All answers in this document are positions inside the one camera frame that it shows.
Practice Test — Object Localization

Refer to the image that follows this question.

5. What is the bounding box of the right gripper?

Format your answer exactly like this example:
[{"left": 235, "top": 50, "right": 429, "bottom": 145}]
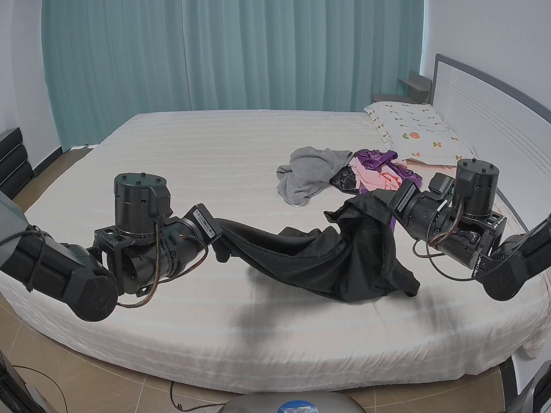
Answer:
[{"left": 387, "top": 182, "right": 457, "bottom": 248}]

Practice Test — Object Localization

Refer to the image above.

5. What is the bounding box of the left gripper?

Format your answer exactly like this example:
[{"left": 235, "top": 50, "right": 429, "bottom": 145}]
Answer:
[{"left": 161, "top": 203, "right": 223, "bottom": 280}]

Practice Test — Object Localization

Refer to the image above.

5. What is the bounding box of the black T-shirt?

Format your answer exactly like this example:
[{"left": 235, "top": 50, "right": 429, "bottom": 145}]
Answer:
[{"left": 214, "top": 194, "right": 421, "bottom": 303}]

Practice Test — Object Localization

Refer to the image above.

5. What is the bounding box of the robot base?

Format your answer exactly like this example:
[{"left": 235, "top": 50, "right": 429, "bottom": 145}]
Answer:
[{"left": 224, "top": 393, "right": 362, "bottom": 413}]

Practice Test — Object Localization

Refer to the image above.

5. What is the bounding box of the pile of clothes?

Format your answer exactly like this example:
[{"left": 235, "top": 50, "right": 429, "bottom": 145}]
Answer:
[{"left": 329, "top": 149, "right": 424, "bottom": 197}]

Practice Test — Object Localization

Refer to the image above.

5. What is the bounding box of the bed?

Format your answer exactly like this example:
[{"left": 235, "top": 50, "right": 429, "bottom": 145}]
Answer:
[{"left": 0, "top": 53, "right": 551, "bottom": 395}]

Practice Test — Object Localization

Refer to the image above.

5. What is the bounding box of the white printed pillow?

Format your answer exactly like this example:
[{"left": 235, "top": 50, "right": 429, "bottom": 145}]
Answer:
[{"left": 364, "top": 102, "right": 476, "bottom": 164}]

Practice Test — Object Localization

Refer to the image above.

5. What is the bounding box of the grey garment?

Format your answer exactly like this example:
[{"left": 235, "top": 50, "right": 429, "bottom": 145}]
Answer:
[{"left": 275, "top": 146, "right": 354, "bottom": 208}]

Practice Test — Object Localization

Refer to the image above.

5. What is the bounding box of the grey bedside table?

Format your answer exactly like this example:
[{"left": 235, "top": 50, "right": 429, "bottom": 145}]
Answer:
[{"left": 372, "top": 71, "right": 432, "bottom": 104}]

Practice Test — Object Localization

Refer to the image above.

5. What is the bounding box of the black chest of drawers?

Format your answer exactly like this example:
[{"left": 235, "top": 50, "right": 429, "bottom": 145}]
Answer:
[{"left": 0, "top": 127, "right": 36, "bottom": 200}]

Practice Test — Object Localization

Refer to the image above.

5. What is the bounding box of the blue-green curtain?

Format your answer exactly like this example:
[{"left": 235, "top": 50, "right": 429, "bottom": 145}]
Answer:
[
  {"left": 183, "top": 0, "right": 424, "bottom": 113},
  {"left": 41, "top": 0, "right": 190, "bottom": 149}
]

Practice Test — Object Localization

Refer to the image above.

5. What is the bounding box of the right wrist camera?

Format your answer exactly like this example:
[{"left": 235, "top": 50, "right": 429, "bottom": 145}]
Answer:
[{"left": 428, "top": 172, "right": 456, "bottom": 201}]

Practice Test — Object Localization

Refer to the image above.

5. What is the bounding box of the black cable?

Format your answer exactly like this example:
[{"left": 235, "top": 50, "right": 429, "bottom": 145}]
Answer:
[
  {"left": 169, "top": 380, "right": 226, "bottom": 408},
  {"left": 413, "top": 239, "right": 478, "bottom": 281}
]

